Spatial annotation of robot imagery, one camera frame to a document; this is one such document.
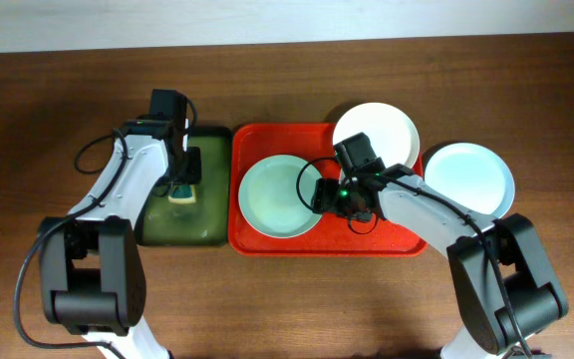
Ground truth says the yellow green sponge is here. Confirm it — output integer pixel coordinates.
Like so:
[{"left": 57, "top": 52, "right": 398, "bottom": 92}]
[{"left": 167, "top": 184, "right": 197, "bottom": 204}]

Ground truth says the white plate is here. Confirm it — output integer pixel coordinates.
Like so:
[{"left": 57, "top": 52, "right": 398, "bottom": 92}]
[{"left": 332, "top": 103, "right": 420, "bottom": 168}]

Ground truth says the light green plate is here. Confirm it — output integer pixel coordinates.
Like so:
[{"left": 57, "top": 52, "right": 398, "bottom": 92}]
[{"left": 237, "top": 155, "right": 322, "bottom": 239}]

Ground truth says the light blue plate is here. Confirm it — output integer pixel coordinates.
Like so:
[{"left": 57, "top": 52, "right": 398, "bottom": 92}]
[{"left": 425, "top": 143, "right": 516, "bottom": 217}]

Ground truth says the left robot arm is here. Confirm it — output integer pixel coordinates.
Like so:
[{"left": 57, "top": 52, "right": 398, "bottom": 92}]
[{"left": 38, "top": 120, "right": 199, "bottom": 358}]

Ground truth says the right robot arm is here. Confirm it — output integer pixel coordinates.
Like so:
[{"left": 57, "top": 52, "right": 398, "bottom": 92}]
[{"left": 311, "top": 165, "right": 569, "bottom": 358}]

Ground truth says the red plastic tray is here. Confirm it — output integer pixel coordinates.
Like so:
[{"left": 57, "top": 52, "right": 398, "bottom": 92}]
[{"left": 227, "top": 123, "right": 427, "bottom": 257}]

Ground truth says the dark green tray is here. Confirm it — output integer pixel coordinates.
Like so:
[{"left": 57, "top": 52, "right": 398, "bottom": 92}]
[{"left": 136, "top": 127, "right": 232, "bottom": 246}]

